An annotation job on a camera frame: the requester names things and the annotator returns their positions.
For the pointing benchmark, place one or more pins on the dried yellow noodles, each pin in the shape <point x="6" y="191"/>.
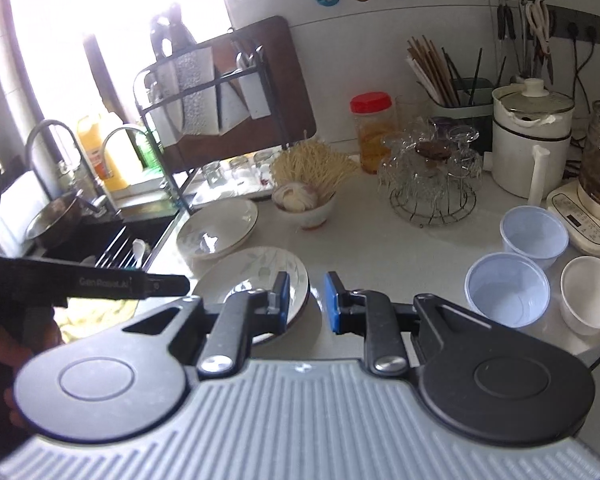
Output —
<point x="312" y="165"/>

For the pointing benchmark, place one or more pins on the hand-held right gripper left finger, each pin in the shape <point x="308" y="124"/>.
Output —
<point x="281" y="305"/>

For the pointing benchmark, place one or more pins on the black kitchen sink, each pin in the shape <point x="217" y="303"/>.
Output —
<point x="105" y="240"/>

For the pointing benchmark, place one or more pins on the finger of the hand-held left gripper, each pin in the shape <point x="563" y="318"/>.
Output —
<point x="167" y="285"/>

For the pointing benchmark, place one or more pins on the leaf pattern shallow plate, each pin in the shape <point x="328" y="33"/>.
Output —
<point x="240" y="270"/>

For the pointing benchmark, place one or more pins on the green bottle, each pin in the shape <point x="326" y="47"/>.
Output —
<point x="147" y="152"/>

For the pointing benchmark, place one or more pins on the brown round lid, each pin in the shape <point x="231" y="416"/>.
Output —
<point x="432" y="149"/>

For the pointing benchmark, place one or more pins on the row of small glass jars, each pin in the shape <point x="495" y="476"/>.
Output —
<point x="240" y="167"/>

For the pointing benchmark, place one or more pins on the white hanging dish cloth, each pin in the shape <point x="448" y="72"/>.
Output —
<point x="195" y="95"/>

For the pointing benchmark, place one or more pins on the steel pot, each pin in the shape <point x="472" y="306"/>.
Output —
<point x="55" y="220"/>

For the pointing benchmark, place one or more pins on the bundle of wooden chopsticks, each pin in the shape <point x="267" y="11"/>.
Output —
<point x="432" y="70"/>

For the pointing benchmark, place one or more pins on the set of upturned glass cups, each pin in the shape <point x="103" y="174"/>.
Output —
<point x="430" y="170"/>

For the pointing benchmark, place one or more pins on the orange detergent bottle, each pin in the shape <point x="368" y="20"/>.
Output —
<point x="100" y="150"/>

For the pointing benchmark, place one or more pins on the short steel faucet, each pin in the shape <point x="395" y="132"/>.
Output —
<point x="125" y="132"/>

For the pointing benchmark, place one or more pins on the person's left hand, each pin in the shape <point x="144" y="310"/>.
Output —
<point x="0" y="360"/>

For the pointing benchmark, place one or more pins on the oil bottle with red cap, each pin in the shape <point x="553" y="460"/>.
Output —
<point x="372" y="130"/>

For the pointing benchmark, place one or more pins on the white plastic bowl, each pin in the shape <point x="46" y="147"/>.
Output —
<point x="592" y="295"/>

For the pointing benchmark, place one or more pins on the dark wall power socket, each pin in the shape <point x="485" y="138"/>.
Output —
<point x="577" y="22"/>

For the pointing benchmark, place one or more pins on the white bowl with brown rim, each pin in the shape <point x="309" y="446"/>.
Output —
<point x="310" y="215"/>

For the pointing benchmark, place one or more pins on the yellow cloth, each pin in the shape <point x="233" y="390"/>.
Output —
<point x="95" y="317"/>

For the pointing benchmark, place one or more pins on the leaf pattern deep plate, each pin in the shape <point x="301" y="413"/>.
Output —
<point x="215" y="230"/>

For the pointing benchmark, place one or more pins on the green utensil holder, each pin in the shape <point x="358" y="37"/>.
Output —
<point x="467" y="110"/>

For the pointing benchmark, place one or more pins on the white electric cooking pot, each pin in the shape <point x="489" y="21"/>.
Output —
<point x="525" y="155"/>

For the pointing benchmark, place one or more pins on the cream kettle heating base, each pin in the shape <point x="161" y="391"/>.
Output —
<point x="577" y="220"/>

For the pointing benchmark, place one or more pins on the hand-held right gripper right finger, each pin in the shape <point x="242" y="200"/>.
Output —
<point x="331" y="307"/>

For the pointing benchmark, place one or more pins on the tall steel faucet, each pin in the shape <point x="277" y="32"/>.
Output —
<point x="50" y="127"/>

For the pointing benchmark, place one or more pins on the brown wooden cutting board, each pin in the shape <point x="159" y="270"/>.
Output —
<point x="290" y="75"/>

